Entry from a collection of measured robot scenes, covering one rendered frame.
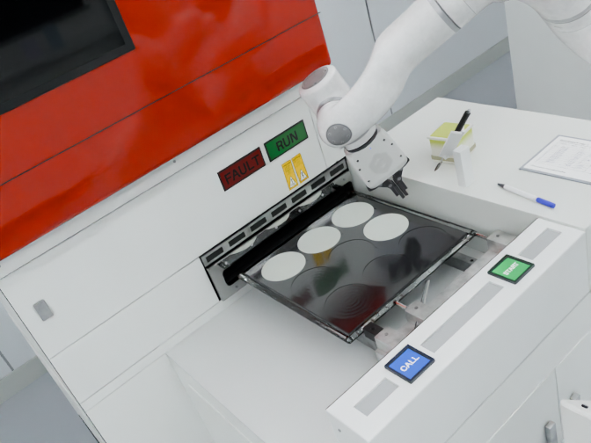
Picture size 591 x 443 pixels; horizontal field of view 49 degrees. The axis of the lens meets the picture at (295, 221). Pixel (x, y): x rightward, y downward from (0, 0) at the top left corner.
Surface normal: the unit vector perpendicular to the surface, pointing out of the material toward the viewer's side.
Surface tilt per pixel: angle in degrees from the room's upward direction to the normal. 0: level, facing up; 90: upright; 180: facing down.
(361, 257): 0
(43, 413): 0
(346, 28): 90
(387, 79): 73
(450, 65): 90
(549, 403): 90
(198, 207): 90
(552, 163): 0
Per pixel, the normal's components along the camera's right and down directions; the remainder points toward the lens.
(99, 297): 0.61, 0.26
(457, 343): -0.29, -0.81
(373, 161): 0.24, 0.47
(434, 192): -0.74, 0.53
